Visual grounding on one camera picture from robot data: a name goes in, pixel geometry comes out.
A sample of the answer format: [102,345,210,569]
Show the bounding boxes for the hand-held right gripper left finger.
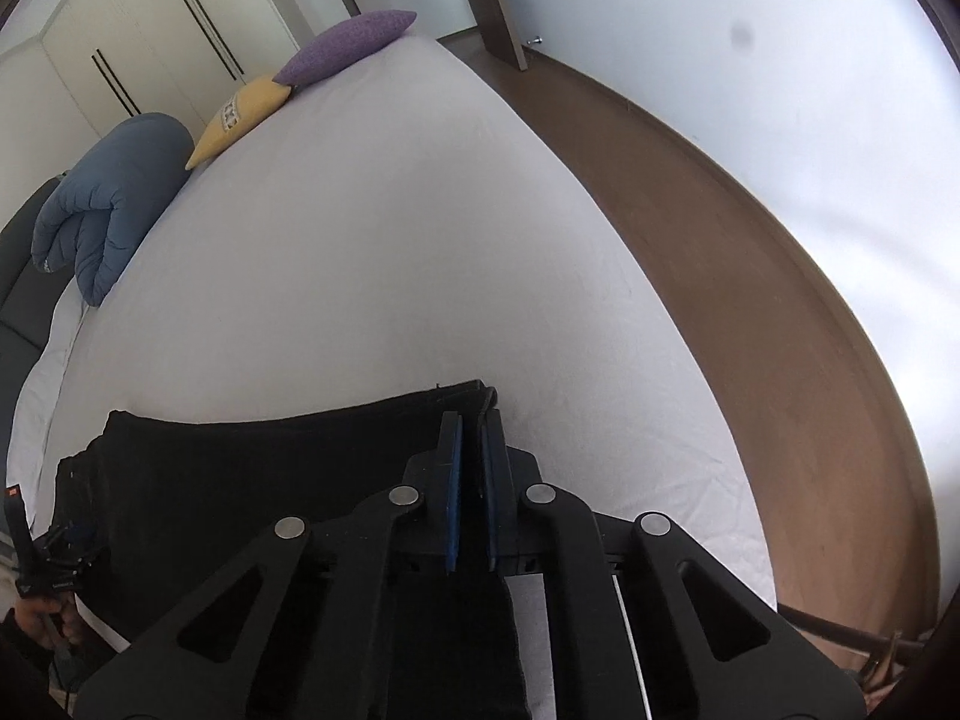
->
[75,412,466,720]

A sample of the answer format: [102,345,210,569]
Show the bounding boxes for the purple pillow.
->
[274,10,418,87]

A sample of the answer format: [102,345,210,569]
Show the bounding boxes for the black pants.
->
[52,379,530,720]

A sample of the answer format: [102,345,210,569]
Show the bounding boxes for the bed with white sheet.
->
[7,34,781,720]

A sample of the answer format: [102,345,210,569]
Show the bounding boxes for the blue folded duvet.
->
[31,112,194,308]

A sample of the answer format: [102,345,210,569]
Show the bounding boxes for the white wardrobe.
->
[0,0,302,188]

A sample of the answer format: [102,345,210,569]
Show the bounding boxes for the brown wooden door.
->
[448,0,530,73]

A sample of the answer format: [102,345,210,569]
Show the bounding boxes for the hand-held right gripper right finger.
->
[480,409,863,720]

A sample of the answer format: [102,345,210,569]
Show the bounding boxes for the white pillow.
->
[9,291,85,515]

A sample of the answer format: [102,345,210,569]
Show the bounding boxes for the yellow pillow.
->
[185,75,292,170]

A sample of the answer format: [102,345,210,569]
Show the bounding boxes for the person's left hand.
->
[11,598,85,653]

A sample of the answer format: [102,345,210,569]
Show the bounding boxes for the dark grey padded headboard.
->
[0,176,70,391]

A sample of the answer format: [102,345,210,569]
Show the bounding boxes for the metal bar frame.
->
[778,604,938,700]

